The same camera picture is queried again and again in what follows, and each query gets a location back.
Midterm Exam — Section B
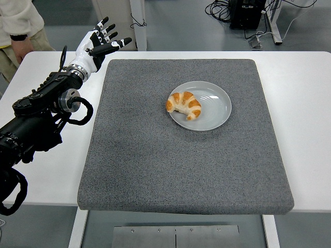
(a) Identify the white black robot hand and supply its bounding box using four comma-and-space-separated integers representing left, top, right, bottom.
68, 17, 132, 74

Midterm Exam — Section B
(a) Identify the person's left hand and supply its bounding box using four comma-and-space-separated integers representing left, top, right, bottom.
11, 38, 34, 65

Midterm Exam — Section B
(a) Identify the golden brown croissant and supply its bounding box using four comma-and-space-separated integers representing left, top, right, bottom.
165, 91, 202, 121

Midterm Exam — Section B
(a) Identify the round grey plate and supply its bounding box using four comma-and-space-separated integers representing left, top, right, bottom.
167, 81, 233, 132

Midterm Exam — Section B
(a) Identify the person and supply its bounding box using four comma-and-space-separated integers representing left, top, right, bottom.
0, 0, 56, 83

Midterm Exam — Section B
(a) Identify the beige cabinet panel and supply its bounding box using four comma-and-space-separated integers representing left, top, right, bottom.
91, 0, 138, 52

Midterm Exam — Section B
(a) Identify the grey fabric mat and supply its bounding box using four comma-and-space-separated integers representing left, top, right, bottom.
77, 58, 295, 215

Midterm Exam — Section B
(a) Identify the black computer tower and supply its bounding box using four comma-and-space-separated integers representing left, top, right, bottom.
229, 0, 267, 29

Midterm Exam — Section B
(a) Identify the grey floor socket box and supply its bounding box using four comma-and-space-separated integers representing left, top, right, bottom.
248, 36, 264, 50

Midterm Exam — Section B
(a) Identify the white table leg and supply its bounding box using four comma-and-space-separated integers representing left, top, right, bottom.
261, 214, 281, 248
67, 208, 88, 248

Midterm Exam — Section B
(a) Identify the white desk leg with foot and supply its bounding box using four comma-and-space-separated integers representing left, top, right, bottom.
265, 0, 283, 46

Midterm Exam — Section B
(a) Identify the white square post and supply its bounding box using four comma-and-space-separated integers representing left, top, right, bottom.
129, 0, 147, 52

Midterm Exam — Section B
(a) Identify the black cable on post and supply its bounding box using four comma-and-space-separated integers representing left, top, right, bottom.
130, 12, 147, 29

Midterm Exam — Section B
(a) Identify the black cable bundle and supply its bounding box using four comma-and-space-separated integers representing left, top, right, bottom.
205, 0, 232, 24

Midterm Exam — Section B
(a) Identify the thin white cable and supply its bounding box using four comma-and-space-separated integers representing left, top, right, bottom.
248, 0, 319, 42

